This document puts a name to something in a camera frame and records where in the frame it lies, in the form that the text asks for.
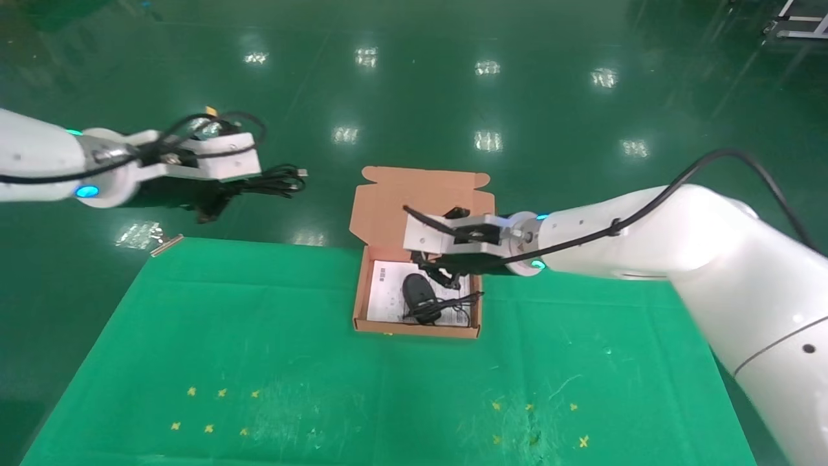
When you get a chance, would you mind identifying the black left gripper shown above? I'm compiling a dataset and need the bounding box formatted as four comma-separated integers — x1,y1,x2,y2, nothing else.
137,176,235,225

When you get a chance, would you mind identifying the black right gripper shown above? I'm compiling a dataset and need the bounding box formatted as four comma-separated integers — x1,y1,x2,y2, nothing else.
410,251,519,291

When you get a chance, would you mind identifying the black wired mouse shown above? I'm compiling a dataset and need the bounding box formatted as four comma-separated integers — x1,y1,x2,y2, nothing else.
401,272,485,327

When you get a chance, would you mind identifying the black data cable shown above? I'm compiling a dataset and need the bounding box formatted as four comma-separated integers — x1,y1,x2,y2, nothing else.
223,164,309,199

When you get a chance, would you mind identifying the open brown cardboard box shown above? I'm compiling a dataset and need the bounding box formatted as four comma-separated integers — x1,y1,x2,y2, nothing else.
349,166,496,339

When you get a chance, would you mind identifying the white printed instruction sheet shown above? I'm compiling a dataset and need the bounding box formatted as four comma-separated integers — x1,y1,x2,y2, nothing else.
366,260,472,326

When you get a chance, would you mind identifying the metal binder clip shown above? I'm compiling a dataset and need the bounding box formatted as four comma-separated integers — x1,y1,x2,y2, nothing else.
149,223,185,258

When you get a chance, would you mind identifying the green table cloth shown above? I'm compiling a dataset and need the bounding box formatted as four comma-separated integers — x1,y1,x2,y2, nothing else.
19,238,759,466

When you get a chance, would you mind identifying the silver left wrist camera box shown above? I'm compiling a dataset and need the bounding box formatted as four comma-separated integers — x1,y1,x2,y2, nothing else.
133,129,263,184

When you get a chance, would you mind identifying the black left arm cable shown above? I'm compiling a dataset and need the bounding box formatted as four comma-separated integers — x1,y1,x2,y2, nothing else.
0,110,268,187

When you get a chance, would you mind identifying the white metal cart frame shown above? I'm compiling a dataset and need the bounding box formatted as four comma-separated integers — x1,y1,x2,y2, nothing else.
762,0,828,41

